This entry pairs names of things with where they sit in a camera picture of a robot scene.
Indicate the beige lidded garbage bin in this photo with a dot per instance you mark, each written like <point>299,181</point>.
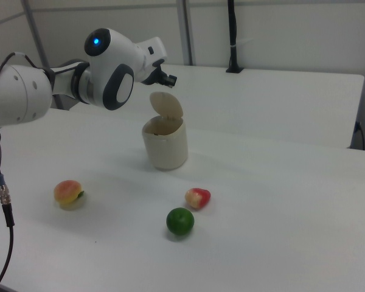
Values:
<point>167,152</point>

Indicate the grey partition post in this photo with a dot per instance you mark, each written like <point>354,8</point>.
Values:
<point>36,33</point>
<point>186,30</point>

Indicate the pink yellow toy peach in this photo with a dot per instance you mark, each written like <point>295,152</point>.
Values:
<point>65,191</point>

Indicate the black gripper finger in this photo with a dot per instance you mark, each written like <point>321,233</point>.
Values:
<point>171,79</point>
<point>168,86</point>

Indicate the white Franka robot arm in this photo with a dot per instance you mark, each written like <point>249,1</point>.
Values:
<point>118,51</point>

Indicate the green toy lime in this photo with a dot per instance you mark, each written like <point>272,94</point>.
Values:
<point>180,221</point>

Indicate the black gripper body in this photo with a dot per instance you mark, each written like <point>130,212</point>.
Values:
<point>150,74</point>

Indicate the red yellow toy fruit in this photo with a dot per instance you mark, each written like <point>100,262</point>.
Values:
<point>197,197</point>

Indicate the black camera pole with base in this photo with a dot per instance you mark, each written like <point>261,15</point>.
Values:
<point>232,30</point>

